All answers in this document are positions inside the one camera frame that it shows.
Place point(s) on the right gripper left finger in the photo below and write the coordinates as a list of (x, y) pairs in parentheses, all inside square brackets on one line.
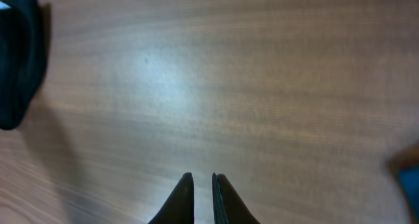
[(179, 206)]

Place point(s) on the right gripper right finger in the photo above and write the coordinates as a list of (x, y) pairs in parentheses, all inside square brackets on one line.
[(228, 207)]

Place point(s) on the black shorts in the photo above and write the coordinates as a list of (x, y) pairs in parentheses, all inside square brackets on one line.
[(23, 58)]

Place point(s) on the blue garment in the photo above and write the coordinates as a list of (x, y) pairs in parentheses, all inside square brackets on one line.
[(408, 179)]

